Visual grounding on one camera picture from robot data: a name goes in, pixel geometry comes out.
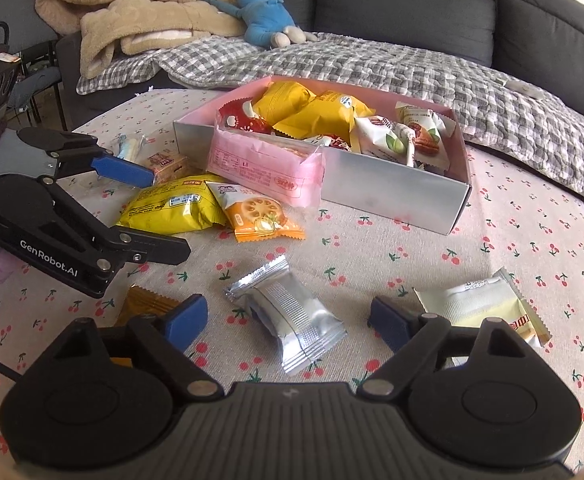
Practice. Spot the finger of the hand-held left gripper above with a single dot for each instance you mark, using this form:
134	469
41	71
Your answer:
157	250
122	169

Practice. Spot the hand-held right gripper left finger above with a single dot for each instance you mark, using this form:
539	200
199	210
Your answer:
187	322

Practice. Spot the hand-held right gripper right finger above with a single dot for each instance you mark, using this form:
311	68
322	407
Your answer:
389	322

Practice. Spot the yellow blue label snack packet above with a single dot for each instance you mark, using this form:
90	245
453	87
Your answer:
172	207

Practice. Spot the gold brown snack packet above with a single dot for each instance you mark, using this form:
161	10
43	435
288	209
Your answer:
144	305

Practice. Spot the small brown red candy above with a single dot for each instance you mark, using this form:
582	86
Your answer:
169	164

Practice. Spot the white yellow-green snack packet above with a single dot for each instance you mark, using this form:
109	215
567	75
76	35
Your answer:
477	305

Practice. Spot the silver white snack packet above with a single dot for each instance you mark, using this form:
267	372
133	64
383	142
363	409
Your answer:
292	315

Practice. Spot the pink snack cake packet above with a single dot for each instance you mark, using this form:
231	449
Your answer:
257	170

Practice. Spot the red white snack packet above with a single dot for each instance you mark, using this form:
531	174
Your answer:
242	120

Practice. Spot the pink cardboard box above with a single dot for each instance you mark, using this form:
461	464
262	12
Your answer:
387	190

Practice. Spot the white green leaf snack packet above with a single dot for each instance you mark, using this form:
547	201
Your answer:
377	135

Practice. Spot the white orange nut snack packet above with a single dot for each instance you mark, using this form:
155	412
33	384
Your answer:
424	130

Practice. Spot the small blue white candy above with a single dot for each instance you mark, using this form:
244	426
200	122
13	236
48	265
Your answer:
131	147

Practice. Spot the cherry print tablecloth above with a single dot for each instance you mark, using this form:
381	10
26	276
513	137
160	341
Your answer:
372	260

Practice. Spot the dark chair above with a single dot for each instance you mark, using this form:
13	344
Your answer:
37	35

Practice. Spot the beige fleece blanket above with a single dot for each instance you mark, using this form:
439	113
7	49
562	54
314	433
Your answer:
137	10

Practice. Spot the lollipop with white stick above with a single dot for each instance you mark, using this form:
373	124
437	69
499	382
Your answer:
408	152

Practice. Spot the blue plush toy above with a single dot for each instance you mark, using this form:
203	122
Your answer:
264	15

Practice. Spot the grey checked blanket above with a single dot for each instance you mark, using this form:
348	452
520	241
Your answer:
372	70

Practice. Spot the small white packet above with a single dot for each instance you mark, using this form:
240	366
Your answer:
524	88

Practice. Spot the dark grey sofa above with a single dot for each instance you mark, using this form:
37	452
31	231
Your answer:
422	5

